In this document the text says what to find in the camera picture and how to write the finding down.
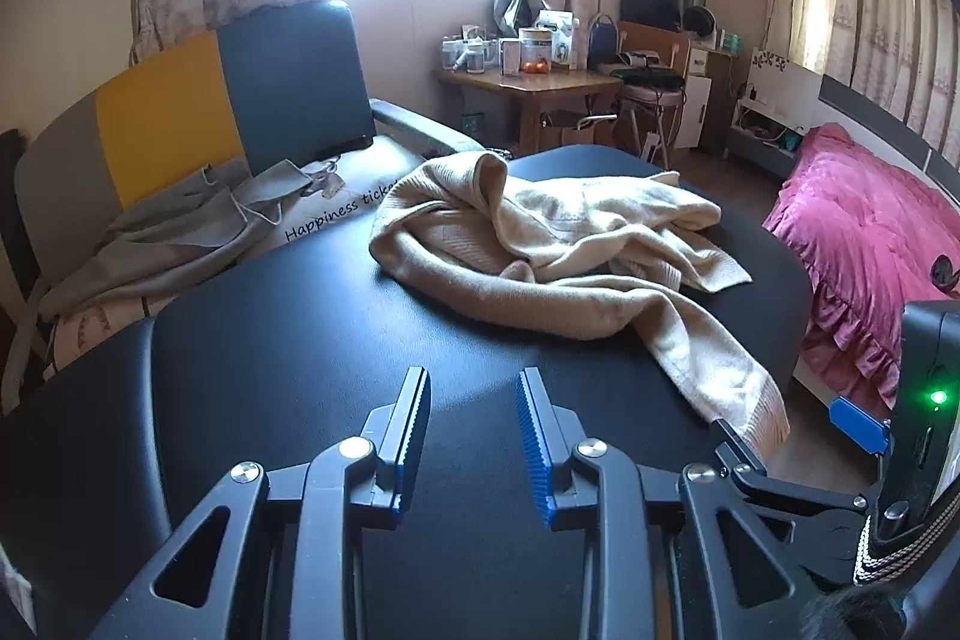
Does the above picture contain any beige knit sweater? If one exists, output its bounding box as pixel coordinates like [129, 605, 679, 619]
[367, 151, 792, 450]

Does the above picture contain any grey yellow blue sofa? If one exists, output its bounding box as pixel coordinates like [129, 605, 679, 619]
[0, 0, 488, 401]

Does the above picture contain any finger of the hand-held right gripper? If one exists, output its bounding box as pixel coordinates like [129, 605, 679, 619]
[712, 419, 878, 528]
[829, 395, 895, 457]

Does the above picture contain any cardboard box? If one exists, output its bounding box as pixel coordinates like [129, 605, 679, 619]
[538, 111, 602, 151]

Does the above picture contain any white printed cushion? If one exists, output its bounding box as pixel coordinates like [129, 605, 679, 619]
[45, 149, 428, 363]

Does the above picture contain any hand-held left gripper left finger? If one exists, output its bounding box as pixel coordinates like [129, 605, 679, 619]
[90, 366, 434, 640]

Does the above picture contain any dark grey bed headboard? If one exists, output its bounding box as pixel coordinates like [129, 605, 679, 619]
[817, 72, 960, 200]

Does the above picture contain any white cabinet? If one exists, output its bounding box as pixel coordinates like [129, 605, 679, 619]
[684, 46, 741, 151]

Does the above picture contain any grey garment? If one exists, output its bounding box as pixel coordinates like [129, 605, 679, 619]
[37, 158, 316, 326]

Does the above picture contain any pink bed blanket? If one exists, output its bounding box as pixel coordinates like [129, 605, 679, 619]
[761, 122, 960, 410]

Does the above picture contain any wooden chair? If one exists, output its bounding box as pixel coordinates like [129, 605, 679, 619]
[616, 20, 692, 163]

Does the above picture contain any group of white bottles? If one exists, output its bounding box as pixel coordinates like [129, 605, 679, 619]
[441, 26, 497, 76]

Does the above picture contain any white picture box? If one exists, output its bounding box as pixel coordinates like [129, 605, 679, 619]
[536, 8, 584, 69]

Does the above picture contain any black round fan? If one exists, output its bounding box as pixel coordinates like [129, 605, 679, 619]
[681, 4, 719, 43]

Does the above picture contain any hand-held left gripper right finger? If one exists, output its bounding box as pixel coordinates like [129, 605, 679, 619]
[516, 368, 848, 640]

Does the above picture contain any white bedside stand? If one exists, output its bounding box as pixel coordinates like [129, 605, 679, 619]
[724, 47, 824, 181]

